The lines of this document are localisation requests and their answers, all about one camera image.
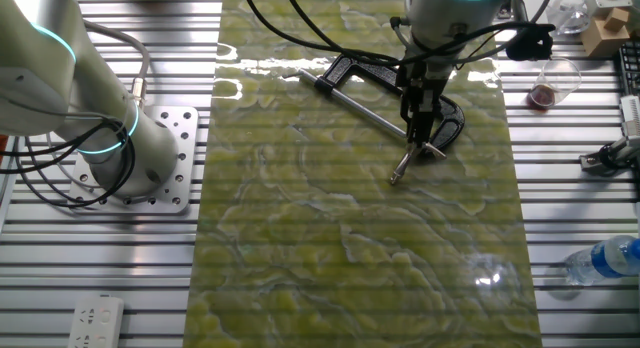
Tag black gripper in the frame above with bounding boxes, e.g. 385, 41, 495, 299
395, 57, 452, 151

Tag silver robot base mounting plate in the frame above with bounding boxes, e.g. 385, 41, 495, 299
67, 105, 200, 215

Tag clear water bottle blue label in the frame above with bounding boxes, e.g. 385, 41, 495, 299
563, 234, 640, 288

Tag black cast iron C-clamp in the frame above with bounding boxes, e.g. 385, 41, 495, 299
298, 53, 466, 155

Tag clear plastic cup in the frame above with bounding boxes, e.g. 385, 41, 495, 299
524, 57, 584, 114

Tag green marble pattern mat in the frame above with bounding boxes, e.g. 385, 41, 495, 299
182, 0, 544, 348

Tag clear crumpled plastic container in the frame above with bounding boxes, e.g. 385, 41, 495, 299
544, 0, 592, 37

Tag light wooden block stack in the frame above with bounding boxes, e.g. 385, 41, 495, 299
579, 6, 632, 59

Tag white ribbed plastic part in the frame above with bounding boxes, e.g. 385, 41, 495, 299
619, 94, 640, 138

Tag black keyboard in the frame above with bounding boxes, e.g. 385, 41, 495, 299
618, 41, 640, 97

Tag white power strip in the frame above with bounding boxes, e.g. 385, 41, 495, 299
66, 294, 126, 348

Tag black cable with clip block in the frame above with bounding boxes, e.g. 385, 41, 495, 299
439, 0, 557, 68

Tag long black gripper cable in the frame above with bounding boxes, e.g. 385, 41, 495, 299
241, 0, 416, 67

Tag silver metal bracket device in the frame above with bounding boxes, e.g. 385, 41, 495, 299
579, 134, 640, 178

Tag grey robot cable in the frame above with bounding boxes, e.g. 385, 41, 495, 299
82, 18, 152, 110

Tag black robot base cable bundle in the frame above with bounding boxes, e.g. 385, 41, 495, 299
0, 116, 137, 209

